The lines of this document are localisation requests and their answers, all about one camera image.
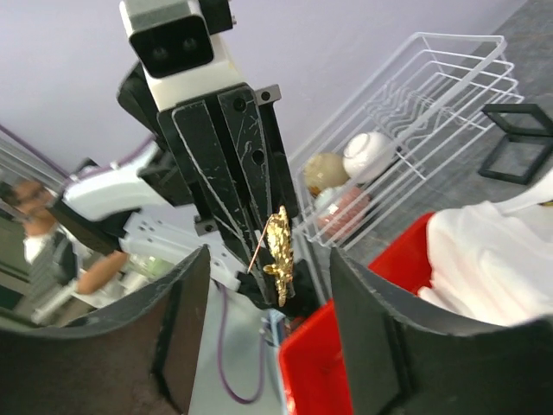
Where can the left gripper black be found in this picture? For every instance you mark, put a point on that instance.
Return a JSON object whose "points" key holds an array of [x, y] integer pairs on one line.
{"points": [[221, 150]]}

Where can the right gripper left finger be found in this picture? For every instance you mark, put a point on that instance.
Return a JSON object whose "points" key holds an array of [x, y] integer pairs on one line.
{"points": [[136, 356]]}

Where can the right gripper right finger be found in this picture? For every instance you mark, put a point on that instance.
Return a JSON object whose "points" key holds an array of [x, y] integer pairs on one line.
{"points": [[404, 355]]}

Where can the gold leaf brooch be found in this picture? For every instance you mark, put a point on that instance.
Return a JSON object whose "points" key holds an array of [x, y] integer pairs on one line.
{"points": [[278, 237]]}

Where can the white t-shirt daisy print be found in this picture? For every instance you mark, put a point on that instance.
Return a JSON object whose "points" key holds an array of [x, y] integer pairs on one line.
{"points": [[492, 261]]}

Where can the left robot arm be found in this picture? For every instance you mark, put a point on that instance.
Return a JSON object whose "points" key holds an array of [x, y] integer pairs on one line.
{"points": [[103, 207]]}

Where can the black brooch tray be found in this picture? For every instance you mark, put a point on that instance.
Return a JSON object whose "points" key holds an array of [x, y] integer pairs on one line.
{"points": [[540, 136]]}

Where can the red plastic bin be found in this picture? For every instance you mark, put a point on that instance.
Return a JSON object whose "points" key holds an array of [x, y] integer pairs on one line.
{"points": [[313, 371]]}

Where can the beige ceramic bowl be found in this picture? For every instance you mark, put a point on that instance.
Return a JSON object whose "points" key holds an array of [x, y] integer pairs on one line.
{"points": [[324, 170]]}

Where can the person reflected in background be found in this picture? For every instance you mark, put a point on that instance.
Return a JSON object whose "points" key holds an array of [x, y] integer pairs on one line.
{"points": [[31, 199]]}

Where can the white ceramic bowl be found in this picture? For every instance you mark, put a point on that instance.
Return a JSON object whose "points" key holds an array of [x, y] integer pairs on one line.
{"points": [[367, 156]]}

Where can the pink patterned bowl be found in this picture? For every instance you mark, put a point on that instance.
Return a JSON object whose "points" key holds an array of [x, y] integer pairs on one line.
{"points": [[341, 217]]}

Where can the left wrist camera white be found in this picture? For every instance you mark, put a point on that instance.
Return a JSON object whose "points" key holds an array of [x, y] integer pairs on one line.
{"points": [[181, 48]]}

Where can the white wire dish rack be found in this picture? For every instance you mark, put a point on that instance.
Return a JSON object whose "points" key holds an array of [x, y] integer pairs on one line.
{"points": [[427, 98]]}

